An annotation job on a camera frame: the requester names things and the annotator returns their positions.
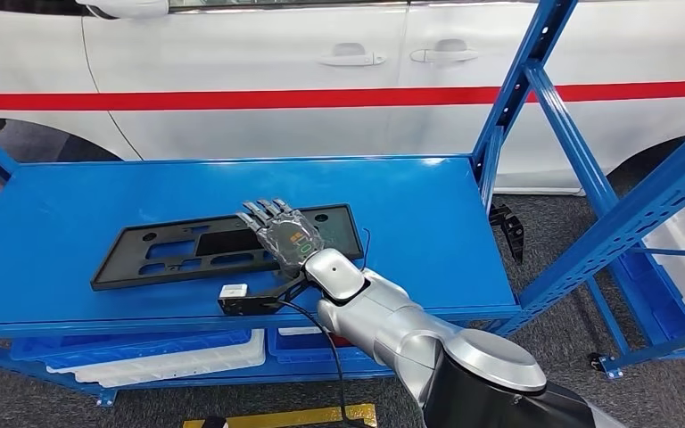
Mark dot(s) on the black plastic license plate bracket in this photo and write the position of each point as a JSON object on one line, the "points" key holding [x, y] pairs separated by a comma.
{"points": [[141, 266]]}

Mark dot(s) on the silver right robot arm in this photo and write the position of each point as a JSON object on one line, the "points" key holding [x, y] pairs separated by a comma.
{"points": [[390, 319]]}

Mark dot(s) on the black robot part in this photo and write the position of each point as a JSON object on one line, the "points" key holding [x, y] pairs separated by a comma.
{"points": [[213, 423]]}

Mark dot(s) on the blue metal shelf rack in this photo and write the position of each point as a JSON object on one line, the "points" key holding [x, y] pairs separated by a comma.
{"points": [[82, 207], [611, 319]]}

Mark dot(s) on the white car with red stripe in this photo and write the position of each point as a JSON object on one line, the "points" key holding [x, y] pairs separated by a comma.
{"points": [[260, 130]]}

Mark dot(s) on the blue plastic crate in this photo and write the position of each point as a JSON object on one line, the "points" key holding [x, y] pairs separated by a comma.
{"points": [[301, 351], [141, 348], [656, 307]]}

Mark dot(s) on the yellow floor tape square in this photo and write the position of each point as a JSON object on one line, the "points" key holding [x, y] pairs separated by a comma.
{"points": [[295, 416]]}

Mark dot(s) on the black camera bracket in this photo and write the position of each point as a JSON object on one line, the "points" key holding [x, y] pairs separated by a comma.
{"points": [[248, 306]]}

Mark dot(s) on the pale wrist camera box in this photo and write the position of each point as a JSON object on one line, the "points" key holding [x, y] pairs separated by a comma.
{"points": [[234, 290]]}

